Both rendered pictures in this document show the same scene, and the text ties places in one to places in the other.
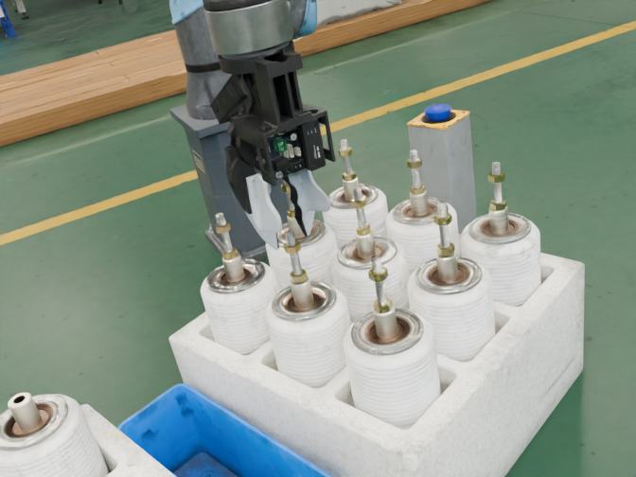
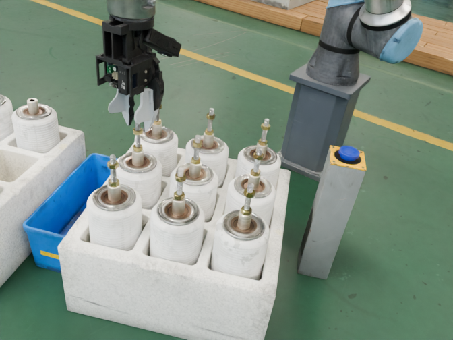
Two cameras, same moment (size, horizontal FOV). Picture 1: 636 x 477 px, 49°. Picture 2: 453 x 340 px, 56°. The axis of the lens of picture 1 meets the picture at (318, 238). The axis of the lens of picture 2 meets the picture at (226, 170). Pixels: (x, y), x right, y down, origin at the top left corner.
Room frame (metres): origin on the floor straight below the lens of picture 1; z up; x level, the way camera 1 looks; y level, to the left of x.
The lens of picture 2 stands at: (0.34, -0.63, 0.75)
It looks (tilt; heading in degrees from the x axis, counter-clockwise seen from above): 34 degrees down; 50
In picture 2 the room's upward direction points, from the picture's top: 8 degrees clockwise
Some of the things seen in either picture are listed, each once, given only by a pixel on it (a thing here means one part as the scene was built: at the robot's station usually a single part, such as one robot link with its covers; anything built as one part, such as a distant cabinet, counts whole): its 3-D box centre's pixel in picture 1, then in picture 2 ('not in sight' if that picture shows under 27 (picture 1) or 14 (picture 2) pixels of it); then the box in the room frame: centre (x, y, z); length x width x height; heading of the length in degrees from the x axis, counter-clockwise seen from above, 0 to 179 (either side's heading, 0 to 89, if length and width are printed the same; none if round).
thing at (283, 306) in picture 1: (304, 301); (137, 162); (0.66, 0.03, 0.25); 0.08 x 0.08 x 0.01
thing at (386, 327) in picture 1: (385, 321); (114, 191); (0.58, -0.05, 0.26); 0.02 x 0.02 x 0.03
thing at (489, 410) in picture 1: (383, 354); (189, 233); (0.75, -0.06, 0.09); 0.39 x 0.39 x 0.18; 43
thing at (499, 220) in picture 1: (499, 220); (244, 219); (0.74, -0.22, 0.26); 0.02 x 0.02 x 0.03
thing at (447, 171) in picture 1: (446, 208); (327, 216); (1.00, -0.22, 0.16); 0.07 x 0.07 x 0.31; 43
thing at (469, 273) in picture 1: (448, 275); (178, 211); (0.66, -0.14, 0.25); 0.08 x 0.08 x 0.01
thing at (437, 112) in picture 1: (437, 114); (348, 154); (1.00, -0.22, 0.32); 0.04 x 0.04 x 0.02
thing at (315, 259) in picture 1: (310, 289); (204, 178); (0.83, 0.02, 0.16); 0.10 x 0.10 x 0.18
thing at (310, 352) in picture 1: (317, 362); (137, 197); (0.66, 0.03, 0.16); 0.10 x 0.10 x 0.18
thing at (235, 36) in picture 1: (253, 26); (133, 3); (0.65, 0.02, 0.56); 0.08 x 0.08 x 0.05
